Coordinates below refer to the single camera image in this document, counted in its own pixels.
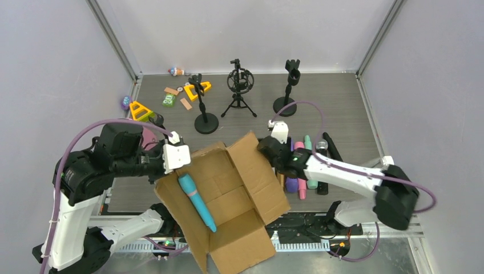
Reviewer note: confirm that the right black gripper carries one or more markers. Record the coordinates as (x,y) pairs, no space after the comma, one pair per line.
(267,150)

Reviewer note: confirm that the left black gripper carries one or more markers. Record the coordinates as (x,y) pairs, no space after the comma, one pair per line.
(158,172)

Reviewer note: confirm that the gold microphone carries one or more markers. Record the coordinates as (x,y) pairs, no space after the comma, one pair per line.
(281,178)

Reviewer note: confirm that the purple microphone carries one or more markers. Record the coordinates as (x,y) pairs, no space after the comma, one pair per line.
(291,185)

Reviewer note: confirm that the pink microphone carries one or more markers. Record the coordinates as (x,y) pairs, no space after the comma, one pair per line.
(301,182)

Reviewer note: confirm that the teal microphone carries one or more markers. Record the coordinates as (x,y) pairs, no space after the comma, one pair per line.
(311,184)

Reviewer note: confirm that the black sparkle grille microphone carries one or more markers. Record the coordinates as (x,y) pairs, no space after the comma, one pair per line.
(321,148)

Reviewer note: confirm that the blue toy microphone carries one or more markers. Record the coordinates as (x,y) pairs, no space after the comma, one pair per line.
(190,189)

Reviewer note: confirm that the cardboard box with label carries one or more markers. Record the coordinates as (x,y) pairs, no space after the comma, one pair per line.
(243,195)

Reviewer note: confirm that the black mic stand round base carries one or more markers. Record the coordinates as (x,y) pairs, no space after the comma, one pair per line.
(205,123)

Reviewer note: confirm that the black mic stand wide clip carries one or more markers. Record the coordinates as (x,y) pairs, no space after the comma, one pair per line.
(292,67)

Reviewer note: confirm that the black tripod shock mount stand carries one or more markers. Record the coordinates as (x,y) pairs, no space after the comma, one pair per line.
(240,81)

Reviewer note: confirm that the black mic stand front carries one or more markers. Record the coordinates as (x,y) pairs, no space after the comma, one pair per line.
(157,120)

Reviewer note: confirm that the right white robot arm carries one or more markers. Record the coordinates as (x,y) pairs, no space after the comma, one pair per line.
(388,194)

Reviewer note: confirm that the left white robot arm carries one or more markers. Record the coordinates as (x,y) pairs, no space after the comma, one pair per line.
(100,153)

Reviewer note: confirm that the pink plastic holder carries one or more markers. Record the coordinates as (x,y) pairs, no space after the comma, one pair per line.
(150,140)

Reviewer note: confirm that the yellow green triangle block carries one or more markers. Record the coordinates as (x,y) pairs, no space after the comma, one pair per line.
(140,113)

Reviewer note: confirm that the green toy block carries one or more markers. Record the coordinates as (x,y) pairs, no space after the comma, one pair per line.
(169,100)

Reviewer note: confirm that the small orange wooden block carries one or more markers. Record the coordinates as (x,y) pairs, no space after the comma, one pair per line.
(186,104)

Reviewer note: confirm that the small colourful toy figure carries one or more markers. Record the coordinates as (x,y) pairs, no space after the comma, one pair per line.
(175,71)

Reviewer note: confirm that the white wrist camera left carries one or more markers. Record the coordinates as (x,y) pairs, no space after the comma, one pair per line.
(176,153)

